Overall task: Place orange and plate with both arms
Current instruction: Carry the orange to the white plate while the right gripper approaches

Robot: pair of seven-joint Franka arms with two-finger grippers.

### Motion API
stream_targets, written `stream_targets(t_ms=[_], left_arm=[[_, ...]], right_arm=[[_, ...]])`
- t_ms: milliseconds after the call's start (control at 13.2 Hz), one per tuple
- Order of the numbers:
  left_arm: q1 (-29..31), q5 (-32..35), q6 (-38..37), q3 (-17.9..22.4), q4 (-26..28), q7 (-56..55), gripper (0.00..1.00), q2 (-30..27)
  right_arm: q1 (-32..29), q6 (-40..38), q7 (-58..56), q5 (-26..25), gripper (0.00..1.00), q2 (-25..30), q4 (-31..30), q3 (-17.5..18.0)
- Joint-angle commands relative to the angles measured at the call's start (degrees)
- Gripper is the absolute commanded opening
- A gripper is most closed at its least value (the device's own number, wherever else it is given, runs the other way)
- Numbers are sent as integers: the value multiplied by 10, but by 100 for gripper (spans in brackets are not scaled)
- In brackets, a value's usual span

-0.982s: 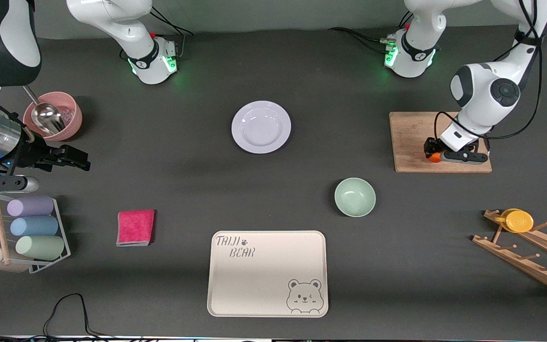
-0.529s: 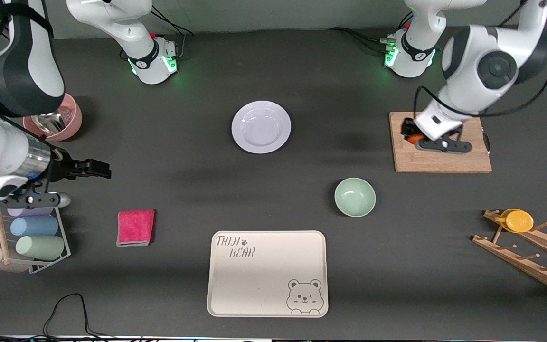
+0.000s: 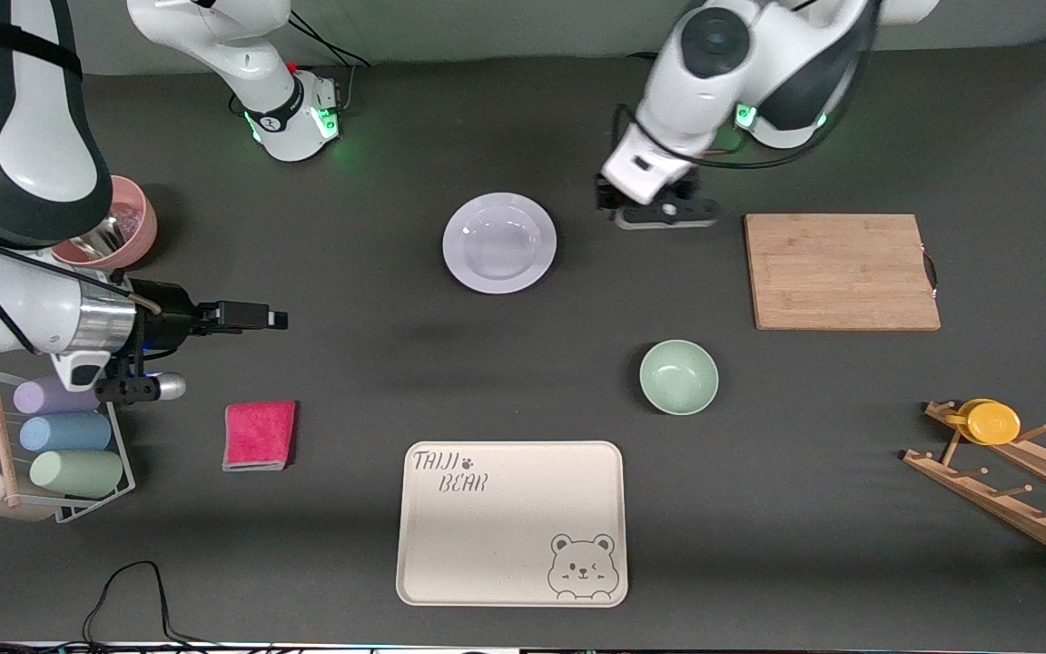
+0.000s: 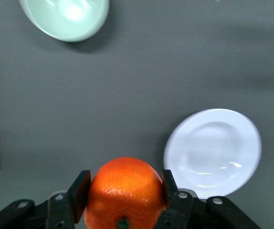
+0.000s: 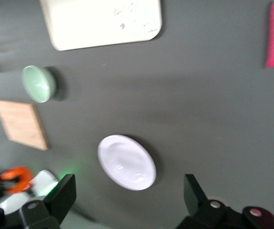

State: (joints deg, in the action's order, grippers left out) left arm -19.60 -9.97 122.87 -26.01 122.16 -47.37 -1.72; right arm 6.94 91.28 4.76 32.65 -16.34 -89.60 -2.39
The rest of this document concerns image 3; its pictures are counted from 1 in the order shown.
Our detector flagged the white round plate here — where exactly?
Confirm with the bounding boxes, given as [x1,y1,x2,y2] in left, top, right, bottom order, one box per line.
[442,192,558,294]

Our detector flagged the pink bowl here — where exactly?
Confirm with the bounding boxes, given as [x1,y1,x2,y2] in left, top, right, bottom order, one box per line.
[51,175,159,272]

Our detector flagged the metal scoop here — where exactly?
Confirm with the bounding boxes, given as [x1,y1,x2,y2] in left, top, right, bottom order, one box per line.
[74,213,124,260]

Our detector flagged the pink folded cloth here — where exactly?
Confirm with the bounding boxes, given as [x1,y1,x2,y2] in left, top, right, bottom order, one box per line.
[222,401,298,472]

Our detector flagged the purple cup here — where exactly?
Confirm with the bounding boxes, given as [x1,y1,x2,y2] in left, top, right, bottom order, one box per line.
[13,377,102,416]

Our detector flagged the blue cup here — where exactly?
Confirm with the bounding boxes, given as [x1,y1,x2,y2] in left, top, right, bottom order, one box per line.
[19,413,113,453]

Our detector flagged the pale green cup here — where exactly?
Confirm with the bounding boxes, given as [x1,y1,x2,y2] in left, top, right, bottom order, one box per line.
[29,450,124,499]

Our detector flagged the light green bowl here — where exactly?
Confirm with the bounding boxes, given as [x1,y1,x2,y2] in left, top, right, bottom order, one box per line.
[639,340,720,416]

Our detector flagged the bamboo cutting board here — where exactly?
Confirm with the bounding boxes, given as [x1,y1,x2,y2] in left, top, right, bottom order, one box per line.
[744,213,942,332]

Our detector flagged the cream bear print tray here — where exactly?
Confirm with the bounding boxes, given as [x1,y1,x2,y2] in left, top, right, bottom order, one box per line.
[396,441,628,608]

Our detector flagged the yellow cup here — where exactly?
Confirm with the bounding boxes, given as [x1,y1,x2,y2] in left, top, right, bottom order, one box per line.
[945,398,1022,446]

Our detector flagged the wooden peg cup rack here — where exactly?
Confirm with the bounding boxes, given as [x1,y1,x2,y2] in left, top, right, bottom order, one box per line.
[903,401,1046,571]

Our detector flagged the white wire rack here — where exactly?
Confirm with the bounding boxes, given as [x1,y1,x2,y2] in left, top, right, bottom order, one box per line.
[0,377,136,525]

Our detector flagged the black looped table cable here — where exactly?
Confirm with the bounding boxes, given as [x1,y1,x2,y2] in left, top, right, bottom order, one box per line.
[78,560,215,650]

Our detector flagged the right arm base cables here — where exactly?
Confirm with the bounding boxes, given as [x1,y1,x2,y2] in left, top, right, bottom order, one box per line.
[287,9,371,114]

